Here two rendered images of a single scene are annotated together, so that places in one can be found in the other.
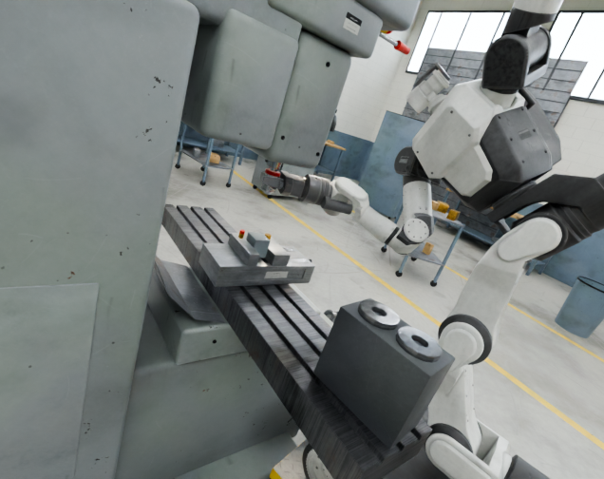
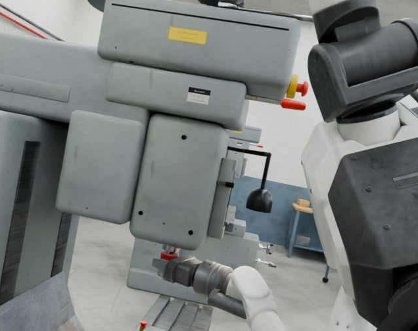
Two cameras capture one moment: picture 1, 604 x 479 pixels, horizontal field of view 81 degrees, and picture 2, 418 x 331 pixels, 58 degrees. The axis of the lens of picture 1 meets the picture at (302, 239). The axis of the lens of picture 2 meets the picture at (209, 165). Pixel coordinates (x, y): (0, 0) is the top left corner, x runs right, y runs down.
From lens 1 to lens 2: 0.81 m
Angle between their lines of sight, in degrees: 52
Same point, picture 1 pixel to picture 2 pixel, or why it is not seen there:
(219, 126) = (67, 201)
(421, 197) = (347, 305)
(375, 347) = not seen: outside the picture
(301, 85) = (155, 159)
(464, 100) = (311, 144)
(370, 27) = (225, 93)
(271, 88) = (114, 165)
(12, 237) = not seen: outside the picture
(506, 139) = (357, 190)
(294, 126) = (154, 201)
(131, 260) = not seen: outside the picture
